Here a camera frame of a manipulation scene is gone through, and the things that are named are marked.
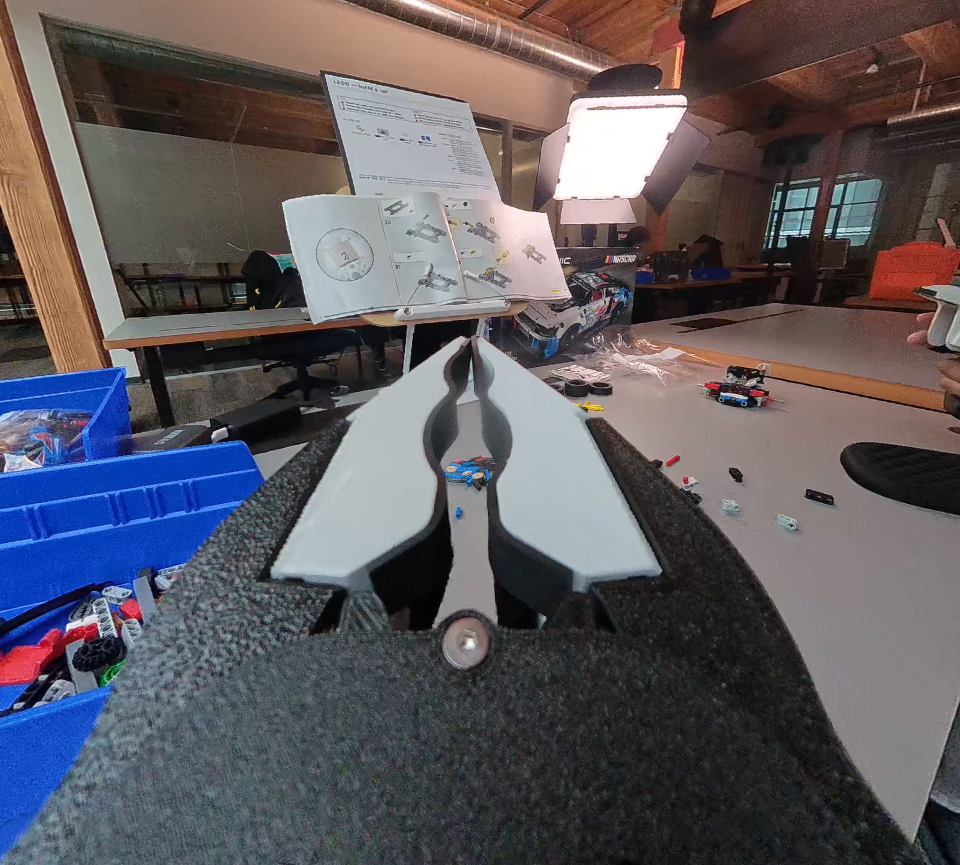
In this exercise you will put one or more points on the black box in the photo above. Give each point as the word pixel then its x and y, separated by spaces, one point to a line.
pixel 259 422

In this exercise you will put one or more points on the black toy piece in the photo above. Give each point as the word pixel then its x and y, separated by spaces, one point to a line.
pixel 820 496

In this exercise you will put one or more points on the black toy tyre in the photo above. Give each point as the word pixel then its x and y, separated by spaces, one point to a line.
pixel 576 389
pixel 600 387

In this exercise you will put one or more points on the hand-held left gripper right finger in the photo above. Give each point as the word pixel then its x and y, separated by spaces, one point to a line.
pixel 570 497

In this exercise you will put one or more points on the printed instruction sheet board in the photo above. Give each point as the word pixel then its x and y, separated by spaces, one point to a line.
pixel 405 137

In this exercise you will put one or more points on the pile of mixed toy pieces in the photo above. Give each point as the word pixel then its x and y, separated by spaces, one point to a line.
pixel 90 644

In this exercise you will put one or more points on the bag of toy pieces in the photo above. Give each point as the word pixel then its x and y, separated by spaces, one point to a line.
pixel 41 437

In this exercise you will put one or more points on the small blue storage bin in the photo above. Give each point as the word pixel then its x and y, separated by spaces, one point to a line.
pixel 105 415

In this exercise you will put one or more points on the red grey black toy assembly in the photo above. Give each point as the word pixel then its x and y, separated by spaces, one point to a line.
pixel 691 482

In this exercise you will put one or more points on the partly built toy car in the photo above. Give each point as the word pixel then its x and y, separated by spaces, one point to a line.
pixel 736 389

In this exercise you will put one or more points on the blue bin with loose pieces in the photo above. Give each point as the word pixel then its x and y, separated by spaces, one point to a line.
pixel 37 752

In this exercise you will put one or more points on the open instruction booklet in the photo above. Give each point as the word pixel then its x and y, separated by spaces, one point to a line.
pixel 352 280

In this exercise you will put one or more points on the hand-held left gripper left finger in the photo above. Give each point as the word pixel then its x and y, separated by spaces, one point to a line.
pixel 352 497

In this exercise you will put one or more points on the black mesh pad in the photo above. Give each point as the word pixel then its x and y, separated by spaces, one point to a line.
pixel 907 479

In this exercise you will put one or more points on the toy car box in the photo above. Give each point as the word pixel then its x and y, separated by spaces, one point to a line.
pixel 592 295

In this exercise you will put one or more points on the black office chair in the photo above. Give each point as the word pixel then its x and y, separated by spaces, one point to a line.
pixel 274 287

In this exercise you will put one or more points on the person's right hand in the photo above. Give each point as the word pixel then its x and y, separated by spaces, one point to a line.
pixel 951 381

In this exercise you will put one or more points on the large blue storage bin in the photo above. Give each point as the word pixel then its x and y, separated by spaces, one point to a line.
pixel 112 520

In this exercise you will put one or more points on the studio light panel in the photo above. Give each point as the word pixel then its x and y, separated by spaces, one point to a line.
pixel 622 145

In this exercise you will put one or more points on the clear plastic bags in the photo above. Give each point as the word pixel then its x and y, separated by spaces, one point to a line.
pixel 637 362

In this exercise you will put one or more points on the window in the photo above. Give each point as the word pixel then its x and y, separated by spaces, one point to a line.
pixel 825 212

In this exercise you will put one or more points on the heap of small toy pieces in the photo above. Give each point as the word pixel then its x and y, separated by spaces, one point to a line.
pixel 469 471

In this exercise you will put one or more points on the long grey table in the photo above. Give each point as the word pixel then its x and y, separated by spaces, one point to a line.
pixel 195 326

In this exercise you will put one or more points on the grey table with wooden edge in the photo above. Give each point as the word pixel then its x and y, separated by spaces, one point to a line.
pixel 825 347

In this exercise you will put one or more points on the grey desk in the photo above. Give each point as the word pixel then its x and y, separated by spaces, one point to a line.
pixel 825 617

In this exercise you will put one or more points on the wooden book stand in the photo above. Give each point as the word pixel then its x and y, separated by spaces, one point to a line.
pixel 450 311

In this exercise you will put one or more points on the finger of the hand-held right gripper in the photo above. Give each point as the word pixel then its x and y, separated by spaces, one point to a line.
pixel 945 321

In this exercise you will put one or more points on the orange crate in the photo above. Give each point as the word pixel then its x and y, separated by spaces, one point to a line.
pixel 911 272

